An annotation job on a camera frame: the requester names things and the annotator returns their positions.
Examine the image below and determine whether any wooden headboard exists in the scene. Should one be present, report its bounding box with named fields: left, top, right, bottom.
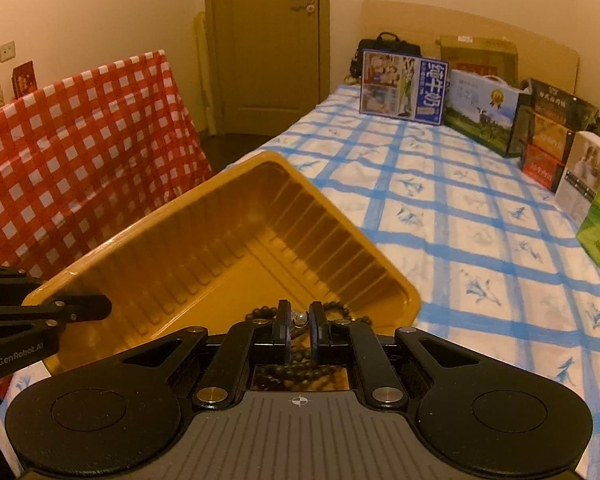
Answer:
left=361, top=0, right=581, bottom=97

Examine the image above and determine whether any dark bead necklace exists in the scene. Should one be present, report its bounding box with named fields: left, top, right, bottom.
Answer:
left=244, top=300, right=374, bottom=392

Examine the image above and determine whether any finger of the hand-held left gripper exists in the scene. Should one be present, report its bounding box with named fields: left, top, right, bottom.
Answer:
left=0, top=295, right=113, bottom=329
left=0, top=263, right=42, bottom=293

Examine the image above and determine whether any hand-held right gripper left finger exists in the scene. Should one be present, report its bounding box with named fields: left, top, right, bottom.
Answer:
left=121, top=299, right=295, bottom=412

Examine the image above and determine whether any blue illustrated milk carton box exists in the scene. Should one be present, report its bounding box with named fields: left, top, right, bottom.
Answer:
left=360, top=49, right=450, bottom=125

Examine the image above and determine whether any dark green gift box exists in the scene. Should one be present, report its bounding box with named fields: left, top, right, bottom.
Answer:
left=519, top=78, right=600, bottom=132

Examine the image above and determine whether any white box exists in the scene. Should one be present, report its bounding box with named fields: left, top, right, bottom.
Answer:
left=554, top=131, right=600, bottom=227

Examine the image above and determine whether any black bag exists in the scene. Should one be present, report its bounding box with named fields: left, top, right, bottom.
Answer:
left=350, top=31, right=424, bottom=79

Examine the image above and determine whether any blue checked bed sheet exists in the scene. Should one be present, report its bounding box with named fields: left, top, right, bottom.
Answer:
left=0, top=80, right=600, bottom=480

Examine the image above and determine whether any yellow plastic tray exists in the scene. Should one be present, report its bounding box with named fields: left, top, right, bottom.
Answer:
left=22, top=150, right=422, bottom=377

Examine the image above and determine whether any green landscape gift box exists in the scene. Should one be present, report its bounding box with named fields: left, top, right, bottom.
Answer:
left=442, top=69, right=534, bottom=159

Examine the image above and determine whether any red checked cloth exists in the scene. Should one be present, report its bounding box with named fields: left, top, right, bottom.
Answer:
left=0, top=50, right=214, bottom=282

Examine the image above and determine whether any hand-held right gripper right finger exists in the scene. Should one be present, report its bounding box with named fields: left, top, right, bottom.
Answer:
left=308, top=301, right=482, bottom=412

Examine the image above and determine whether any brown cardboard box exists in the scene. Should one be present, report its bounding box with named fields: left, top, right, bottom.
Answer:
left=439, top=35, right=520, bottom=87

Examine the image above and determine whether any brown wooden door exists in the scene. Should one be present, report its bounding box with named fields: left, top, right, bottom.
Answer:
left=202, top=0, right=331, bottom=137

